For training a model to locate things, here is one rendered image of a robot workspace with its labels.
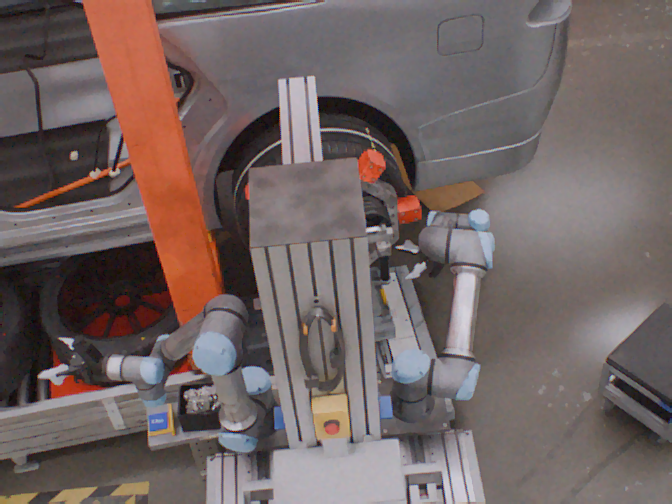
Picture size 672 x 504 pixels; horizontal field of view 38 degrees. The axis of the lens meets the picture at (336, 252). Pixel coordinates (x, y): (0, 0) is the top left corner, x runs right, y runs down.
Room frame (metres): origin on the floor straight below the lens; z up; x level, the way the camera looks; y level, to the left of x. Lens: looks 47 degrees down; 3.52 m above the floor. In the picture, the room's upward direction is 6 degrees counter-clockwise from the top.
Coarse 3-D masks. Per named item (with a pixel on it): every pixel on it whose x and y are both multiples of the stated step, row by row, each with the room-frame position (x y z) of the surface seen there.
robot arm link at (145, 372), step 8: (128, 360) 1.75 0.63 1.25; (136, 360) 1.74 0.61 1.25; (144, 360) 1.74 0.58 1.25; (152, 360) 1.74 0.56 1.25; (160, 360) 1.75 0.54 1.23; (120, 368) 1.73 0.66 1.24; (128, 368) 1.72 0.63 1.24; (136, 368) 1.72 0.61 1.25; (144, 368) 1.71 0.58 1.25; (152, 368) 1.71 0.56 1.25; (160, 368) 1.73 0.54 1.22; (120, 376) 1.71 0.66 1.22; (128, 376) 1.71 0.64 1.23; (136, 376) 1.70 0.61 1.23; (144, 376) 1.70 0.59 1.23; (152, 376) 1.69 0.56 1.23; (160, 376) 1.71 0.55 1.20; (136, 384) 1.71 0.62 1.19; (144, 384) 1.70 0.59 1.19; (152, 384) 1.71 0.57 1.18
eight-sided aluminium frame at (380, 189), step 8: (368, 184) 2.58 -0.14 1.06; (376, 184) 2.60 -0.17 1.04; (384, 184) 2.63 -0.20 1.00; (368, 192) 2.58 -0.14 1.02; (376, 192) 2.59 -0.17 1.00; (384, 192) 2.59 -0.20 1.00; (392, 192) 2.61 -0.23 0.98; (384, 200) 2.59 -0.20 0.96; (392, 200) 2.59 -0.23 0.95; (392, 208) 2.59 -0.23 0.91; (392, 216) 2.59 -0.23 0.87; (392, 224) 2.60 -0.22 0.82; (392, 240) 2.59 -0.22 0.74; (368, 248) 2.62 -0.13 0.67; (376, 256) 2.58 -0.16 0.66
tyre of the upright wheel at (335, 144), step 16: (320, 112) 2.87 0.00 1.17; (272, 128) 2.84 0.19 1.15; (320, 128) 2.78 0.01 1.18; (336, 128) 2.78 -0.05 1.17; (352, 128) 2.81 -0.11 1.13; (368, 128) 2.86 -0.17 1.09; (256, 144) 2.81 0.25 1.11; (272, 144) 2.75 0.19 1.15; (336, 144) 2.69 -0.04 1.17; (352, 144) 2.70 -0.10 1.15; (368, 144) 2.74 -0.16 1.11; (384, 144) 2.82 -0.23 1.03; (240, 160) 2.81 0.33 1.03; (256, 160) 2.73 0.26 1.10; (272, 160) 2.67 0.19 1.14; (384, 160) 2.69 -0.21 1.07; (240, 176) 2.74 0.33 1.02; (384, 176) 2.67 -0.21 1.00; (400, 176) 2.70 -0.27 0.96; (240, 192) 2.67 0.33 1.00; (400, 192) 2.68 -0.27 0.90; (240, 208) 2.62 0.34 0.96; (240, 224) 2.61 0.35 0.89
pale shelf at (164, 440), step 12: (156, 408) 2.12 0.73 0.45; (168, 408) 2.12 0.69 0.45; (168, 432) 2.01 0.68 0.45; (180, 432) 2.01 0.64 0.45; (192, 432) 2.00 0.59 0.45; (204, 432) 2.00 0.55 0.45; (216, 432) 1.99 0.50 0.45; (156, 444) 1.97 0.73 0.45; (168, 444) 1.97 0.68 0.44; (180, 444) 1.97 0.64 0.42
